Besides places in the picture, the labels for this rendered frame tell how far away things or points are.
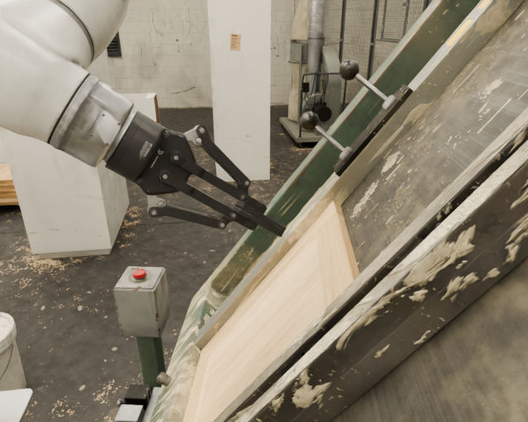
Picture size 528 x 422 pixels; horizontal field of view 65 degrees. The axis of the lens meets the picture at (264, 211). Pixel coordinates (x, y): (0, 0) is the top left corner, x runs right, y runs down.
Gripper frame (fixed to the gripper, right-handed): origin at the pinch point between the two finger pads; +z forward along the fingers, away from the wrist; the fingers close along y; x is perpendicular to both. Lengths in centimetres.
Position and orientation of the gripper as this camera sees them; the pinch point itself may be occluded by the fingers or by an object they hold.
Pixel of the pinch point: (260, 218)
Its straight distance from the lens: 55.7
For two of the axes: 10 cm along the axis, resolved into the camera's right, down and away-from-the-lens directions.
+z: 7.9, 4.7, 3.9
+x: -3.5, -1.8, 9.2
